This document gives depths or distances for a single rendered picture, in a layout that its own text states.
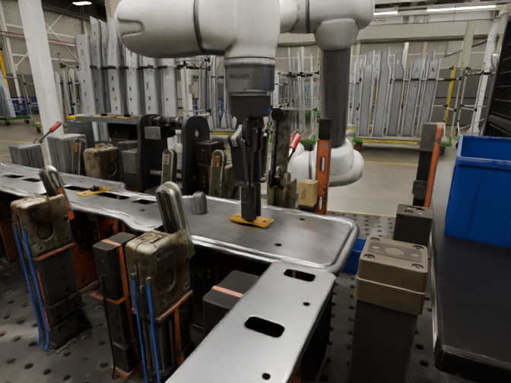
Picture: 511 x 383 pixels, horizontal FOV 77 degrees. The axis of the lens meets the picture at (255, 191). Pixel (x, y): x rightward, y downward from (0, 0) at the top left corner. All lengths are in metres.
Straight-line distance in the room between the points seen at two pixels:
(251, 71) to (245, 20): 0.08
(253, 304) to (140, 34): 0.47
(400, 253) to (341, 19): 0.80
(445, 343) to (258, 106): 0.42
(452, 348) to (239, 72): 0.46
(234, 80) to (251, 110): 0.06
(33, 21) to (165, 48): 4.10
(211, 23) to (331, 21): 0.58
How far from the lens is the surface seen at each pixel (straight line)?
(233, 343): 0.38
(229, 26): 0.57
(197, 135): 0.94
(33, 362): 0.92
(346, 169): 1.35
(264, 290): 0.45
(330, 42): 1.13
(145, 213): 0.74
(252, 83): 0.57
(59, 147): 1.25
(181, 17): 0.60
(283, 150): 0.74
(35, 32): 4.68
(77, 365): 0.86
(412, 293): 0.44
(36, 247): 0.80
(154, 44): 0.63
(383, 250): 0.45
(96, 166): 1.12
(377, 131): 7.61
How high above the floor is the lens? 1.25
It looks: 17 degrees down
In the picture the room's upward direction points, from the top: straight up
